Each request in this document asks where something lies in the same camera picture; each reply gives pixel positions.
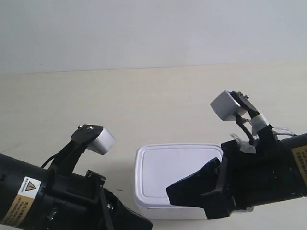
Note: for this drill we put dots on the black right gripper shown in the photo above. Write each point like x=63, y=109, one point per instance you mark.
x=240, y=181

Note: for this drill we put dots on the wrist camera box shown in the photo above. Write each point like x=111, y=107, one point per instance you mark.
x=96, y=138
x=231, y=104

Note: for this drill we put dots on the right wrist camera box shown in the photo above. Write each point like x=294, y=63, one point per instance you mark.
x=231, y=104

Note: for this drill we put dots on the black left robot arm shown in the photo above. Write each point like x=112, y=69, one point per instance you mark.
x=34, y=198

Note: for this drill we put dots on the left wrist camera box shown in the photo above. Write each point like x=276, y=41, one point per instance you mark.
x=96, y=138

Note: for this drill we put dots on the white lidded plastic container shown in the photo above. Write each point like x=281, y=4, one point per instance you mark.
x=157, y=166

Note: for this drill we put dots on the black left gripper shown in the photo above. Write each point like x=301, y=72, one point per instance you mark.
x=77, y=202

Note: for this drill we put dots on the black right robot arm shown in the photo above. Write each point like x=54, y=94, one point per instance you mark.
x=296, y=149

